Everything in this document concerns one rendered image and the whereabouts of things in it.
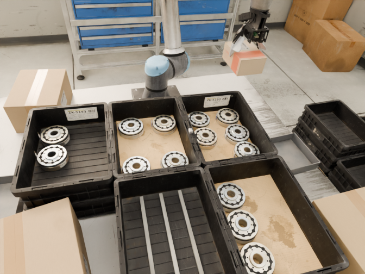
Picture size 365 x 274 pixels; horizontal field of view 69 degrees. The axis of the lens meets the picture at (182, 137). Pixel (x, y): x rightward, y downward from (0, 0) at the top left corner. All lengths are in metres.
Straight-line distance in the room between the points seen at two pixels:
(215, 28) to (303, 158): 2.05
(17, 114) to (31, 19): 2.46
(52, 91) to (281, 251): 1.16
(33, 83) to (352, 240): 1.44
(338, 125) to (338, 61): 1.80
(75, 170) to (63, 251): 0.33
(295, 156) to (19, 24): 3.31
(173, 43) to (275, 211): 0.90
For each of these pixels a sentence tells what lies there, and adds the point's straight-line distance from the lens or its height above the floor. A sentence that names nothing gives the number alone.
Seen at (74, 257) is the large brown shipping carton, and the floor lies 0.90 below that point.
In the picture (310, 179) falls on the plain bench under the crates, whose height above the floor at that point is 0.70.
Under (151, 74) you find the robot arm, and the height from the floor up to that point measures 0.93.
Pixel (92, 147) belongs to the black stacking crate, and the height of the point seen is 0.83.
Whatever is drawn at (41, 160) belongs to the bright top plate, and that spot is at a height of 0.86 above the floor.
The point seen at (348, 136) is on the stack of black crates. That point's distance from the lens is 2.05.
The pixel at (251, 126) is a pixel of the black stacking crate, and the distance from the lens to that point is 1.17.
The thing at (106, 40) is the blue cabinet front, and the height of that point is 0.39.
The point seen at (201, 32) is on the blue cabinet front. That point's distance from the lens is 3.07.
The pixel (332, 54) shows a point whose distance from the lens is 3.70.
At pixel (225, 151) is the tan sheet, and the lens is 1.11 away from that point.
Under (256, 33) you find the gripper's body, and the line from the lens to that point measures 1.11.
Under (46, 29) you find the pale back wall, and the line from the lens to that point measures 3.78.
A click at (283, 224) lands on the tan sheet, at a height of 0.83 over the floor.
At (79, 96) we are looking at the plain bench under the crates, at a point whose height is 0.70.
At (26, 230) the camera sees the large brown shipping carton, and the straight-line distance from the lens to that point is 0.90.
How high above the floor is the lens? 1.64
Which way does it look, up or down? 45 degrees down
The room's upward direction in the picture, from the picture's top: 6 degrees clockwise
